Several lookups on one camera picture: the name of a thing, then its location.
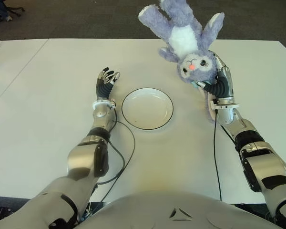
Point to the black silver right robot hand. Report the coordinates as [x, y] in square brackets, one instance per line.
[222, 87]

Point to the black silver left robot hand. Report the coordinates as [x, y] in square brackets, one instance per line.
[103, 88]

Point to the purple plush bunny doll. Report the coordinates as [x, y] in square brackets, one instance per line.
[181, 40]

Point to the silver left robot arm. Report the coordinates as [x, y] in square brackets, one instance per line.
[81, 157]

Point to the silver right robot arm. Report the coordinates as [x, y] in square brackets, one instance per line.
[264, 162]

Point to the white plate with black rim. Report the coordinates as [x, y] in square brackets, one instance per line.
[147, 109]

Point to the black office chair base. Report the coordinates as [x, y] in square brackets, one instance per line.
[15, 8]

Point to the person in blue jeans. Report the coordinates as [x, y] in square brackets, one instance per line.
[0, 10]

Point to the silver robot torso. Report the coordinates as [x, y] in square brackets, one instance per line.
[176, 210]

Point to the black box under table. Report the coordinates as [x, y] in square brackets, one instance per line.
[1, 211]

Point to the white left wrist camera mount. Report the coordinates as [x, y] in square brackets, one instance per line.
[102, 104]

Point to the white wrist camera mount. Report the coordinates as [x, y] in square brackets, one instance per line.
[102, 104]
[225, 105]

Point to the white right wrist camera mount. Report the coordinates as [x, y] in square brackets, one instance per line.
[225, 105]

